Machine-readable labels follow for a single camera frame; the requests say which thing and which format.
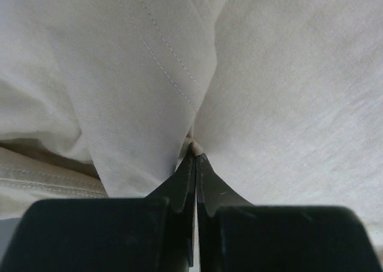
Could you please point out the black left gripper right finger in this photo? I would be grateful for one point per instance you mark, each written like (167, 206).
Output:
(213, 198)

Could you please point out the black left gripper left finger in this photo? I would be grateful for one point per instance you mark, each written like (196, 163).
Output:
(178, 238)

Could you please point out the beige t shirt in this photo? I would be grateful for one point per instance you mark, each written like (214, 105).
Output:
(100, 98)

